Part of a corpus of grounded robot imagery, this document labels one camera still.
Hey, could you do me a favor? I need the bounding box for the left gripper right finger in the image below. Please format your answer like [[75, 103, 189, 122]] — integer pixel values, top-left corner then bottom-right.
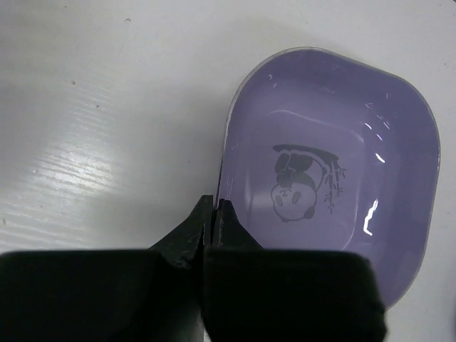
[[202, 200, 387, 341]]

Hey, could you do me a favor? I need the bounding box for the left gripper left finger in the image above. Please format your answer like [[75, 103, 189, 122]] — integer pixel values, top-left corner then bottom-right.
[[1, 195, 212, 341]]

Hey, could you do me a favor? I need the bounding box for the purple panda plate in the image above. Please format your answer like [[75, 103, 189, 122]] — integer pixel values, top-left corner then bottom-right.
[[217, 47, 440, 307]]

